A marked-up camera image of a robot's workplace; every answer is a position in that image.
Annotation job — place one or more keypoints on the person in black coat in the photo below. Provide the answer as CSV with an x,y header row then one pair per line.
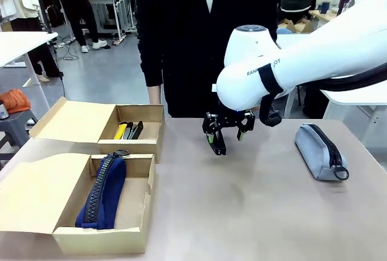
x,y
181,46

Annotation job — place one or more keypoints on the person's right hand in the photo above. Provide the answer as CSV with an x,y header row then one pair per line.
x,y
154,95

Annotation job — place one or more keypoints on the open brown cardboard box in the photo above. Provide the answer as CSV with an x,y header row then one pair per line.
x,y
30,194
75,122

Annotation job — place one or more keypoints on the orange cloth bundle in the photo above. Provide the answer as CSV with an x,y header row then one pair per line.
x,y
15,101

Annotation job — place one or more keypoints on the grey stool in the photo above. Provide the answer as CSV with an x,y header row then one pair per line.
x,y
15,128

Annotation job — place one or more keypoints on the blue zippered pencil case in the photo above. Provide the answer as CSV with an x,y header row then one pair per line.
x,y
109,188

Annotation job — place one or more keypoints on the grey utility knife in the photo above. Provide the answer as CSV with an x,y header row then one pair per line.
x,y
127,131

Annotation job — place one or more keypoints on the grey framed workbench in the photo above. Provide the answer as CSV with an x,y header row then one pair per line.
x,y
112,10

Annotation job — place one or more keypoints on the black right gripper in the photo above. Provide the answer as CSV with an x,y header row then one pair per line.
x,y
231,119

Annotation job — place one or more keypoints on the yellow utility knife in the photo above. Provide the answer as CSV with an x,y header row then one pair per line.
x,y
120,132

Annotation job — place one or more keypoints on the white desk with legs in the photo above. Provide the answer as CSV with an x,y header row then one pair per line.
x,y
356,98

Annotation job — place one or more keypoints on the black tripod pole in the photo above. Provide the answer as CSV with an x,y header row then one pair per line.
x,y
40,4

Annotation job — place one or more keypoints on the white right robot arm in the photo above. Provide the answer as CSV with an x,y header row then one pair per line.
x,y
317,55

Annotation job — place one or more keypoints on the white side table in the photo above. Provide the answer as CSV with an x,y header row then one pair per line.
x,y
18,46

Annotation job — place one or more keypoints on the grey zippered pencil case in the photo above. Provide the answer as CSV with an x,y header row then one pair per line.
x,y
314,155

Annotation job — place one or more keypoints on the dark blue mug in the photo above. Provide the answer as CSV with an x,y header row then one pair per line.
x,y
325,8

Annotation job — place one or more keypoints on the person in grey hoodie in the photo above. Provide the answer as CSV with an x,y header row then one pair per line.
x,y
75,4

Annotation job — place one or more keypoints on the small background cardboard box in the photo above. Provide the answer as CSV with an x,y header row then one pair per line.
x,y
299,26

